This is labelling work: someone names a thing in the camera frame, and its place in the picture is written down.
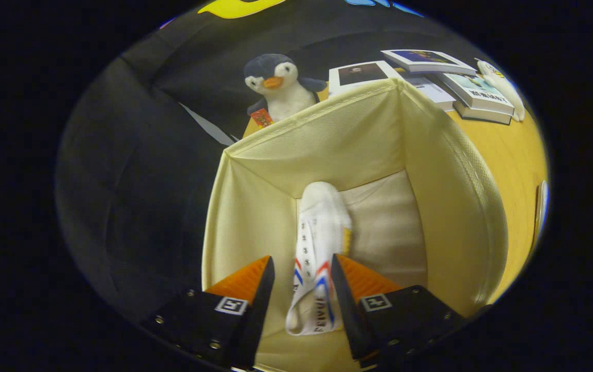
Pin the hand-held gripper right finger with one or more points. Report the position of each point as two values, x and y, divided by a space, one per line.
345 310

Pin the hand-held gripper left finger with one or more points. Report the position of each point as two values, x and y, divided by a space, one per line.
255 310

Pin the white canvas shoe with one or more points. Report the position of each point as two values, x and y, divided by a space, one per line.
322 227

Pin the cream fabric storage box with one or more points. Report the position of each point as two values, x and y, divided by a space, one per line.
446 206

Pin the black backdrop cloth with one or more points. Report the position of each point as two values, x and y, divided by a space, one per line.
136 196

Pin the grey white penguin plush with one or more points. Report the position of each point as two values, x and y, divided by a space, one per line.
283 93

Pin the white book under stack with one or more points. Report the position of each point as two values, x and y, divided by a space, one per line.
482 116

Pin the book with light blue cover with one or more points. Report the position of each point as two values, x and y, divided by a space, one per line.
477 93

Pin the white duck plush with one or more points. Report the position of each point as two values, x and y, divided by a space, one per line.
503 88

